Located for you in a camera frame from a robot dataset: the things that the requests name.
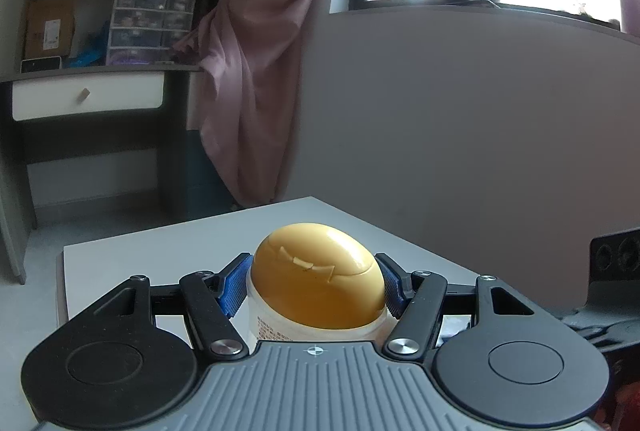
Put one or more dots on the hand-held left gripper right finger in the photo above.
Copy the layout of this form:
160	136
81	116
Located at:
393	292

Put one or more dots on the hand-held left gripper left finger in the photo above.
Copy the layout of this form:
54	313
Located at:
233	292

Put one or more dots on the yellow lidded plastic container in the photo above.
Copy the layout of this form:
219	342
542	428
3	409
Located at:
315	278

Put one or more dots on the grey desk with shelves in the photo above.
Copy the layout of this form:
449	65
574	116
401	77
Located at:
100	141

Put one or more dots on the pink curtain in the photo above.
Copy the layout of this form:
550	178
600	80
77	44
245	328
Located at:
260	61

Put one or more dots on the white desk drawer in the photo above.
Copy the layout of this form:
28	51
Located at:
85	95

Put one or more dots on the maroon bottle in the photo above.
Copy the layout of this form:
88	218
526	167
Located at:
630	3

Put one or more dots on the blue plastic bag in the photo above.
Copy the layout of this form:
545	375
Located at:
89	52

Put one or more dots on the clear plastic drawer organizer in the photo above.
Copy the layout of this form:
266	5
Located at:
150	23

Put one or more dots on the small black device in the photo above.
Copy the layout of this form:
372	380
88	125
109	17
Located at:
41	64

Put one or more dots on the brown cardboard box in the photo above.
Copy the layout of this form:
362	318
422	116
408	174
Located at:
49	28

